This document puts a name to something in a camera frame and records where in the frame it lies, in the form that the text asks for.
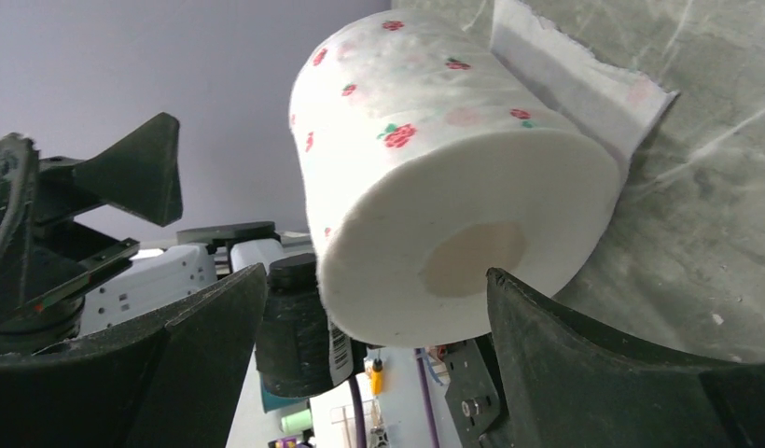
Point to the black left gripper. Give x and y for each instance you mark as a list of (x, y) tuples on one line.
[(48, 261)]

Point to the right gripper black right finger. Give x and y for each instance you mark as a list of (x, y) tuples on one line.
[(573, 381)]

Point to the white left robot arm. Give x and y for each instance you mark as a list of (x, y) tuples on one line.
[(46, 258)]

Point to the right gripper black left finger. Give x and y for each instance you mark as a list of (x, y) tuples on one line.
[(168, 378)]

